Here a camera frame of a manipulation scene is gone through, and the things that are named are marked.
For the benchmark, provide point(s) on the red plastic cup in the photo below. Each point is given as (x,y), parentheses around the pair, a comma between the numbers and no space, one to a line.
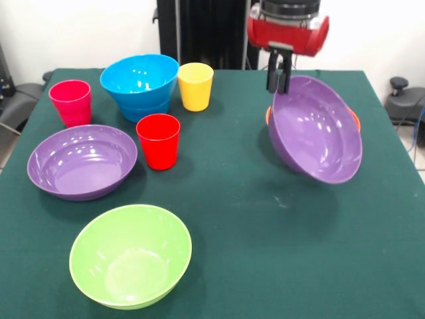
(158,149)

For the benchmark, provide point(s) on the large blue plastic bowl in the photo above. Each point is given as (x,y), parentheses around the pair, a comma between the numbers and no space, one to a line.
(136,78)

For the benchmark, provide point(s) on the purple plastic bowl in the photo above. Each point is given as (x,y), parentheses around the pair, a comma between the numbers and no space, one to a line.
(83,166)
(315,136)

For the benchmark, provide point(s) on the pink plastic cup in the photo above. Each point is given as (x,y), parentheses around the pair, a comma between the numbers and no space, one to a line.
(71,106)

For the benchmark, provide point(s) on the green plastic bowl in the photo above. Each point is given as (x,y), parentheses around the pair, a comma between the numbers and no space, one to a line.
(129,262)

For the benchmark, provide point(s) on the small teal plastic bowl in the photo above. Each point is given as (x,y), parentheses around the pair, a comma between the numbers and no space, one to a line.
(146,116)

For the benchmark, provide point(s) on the grey equipment base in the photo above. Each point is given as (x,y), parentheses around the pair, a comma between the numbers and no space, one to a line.
(20,99)

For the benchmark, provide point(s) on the orange plastic bowl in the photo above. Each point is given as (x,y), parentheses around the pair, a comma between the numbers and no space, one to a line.
(356,120)

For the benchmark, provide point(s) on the dark green tablecloth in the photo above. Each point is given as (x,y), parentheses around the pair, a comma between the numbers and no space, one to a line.
(216,199)

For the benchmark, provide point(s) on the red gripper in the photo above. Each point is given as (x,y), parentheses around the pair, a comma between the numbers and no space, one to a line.
(285,33)

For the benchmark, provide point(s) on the yellow plastic cup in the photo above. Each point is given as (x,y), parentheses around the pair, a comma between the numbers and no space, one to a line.
(195,94)

